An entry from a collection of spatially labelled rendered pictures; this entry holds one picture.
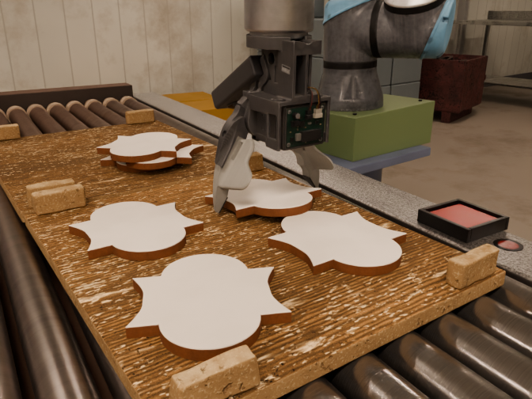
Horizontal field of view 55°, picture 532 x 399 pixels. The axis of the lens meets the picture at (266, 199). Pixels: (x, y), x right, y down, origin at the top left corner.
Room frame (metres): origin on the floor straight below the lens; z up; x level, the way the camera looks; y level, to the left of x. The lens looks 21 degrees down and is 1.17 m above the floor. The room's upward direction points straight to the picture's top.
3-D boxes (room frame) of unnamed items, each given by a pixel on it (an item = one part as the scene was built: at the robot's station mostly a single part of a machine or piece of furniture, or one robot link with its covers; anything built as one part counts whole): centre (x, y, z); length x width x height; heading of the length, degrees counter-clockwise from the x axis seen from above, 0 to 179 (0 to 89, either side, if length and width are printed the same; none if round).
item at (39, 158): (0.84, 0.27, 0.93); 0.41 x 0.35 x 0.02; 34
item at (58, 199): (0.58, 0.25, 0.95); 0.06 x 0.02 x 0.03; 125
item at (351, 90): (1.15, -0.19, 1.01); 0.15 x 0.15 x 0.10
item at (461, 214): (0.58, -0.24, 0.92); 0.06 x 0.06 x 0.01; 31
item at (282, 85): (0.58, -0.02, 1.08); 0.09 x 0.08 x 0.12; 35
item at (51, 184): (0.61, 0.27, 0.95); 0.06 x 0.02 x 0.03; 124
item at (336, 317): (0.50, 0.03, 0.93); 0.41 x 0.35 x 0.02; 35
